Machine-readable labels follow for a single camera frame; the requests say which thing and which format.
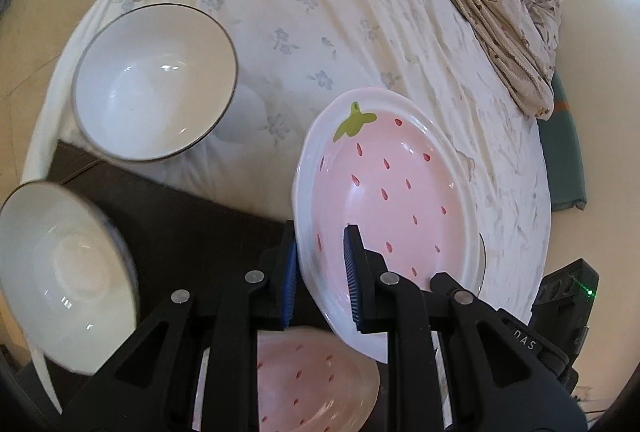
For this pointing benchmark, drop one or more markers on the white patterned bowl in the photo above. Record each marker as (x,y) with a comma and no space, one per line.
(67,276)

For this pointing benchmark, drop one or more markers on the large white bowl dark rim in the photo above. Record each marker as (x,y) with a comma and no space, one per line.
(154,82)

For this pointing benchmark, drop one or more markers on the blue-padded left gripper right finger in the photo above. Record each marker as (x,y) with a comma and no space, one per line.
(363,270)

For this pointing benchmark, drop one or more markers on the teal mattress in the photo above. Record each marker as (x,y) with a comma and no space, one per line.
(562,153)

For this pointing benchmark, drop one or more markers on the dark brown placemat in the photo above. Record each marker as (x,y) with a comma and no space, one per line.
(205,274)

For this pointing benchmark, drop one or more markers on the pink strawberry plate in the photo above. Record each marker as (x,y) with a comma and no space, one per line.
(374,159)
(300,379)

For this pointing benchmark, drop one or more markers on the white floral bed sheet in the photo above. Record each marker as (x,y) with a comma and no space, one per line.
(295,57)

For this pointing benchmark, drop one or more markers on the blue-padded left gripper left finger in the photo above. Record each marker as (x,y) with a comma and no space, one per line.
(287,277)

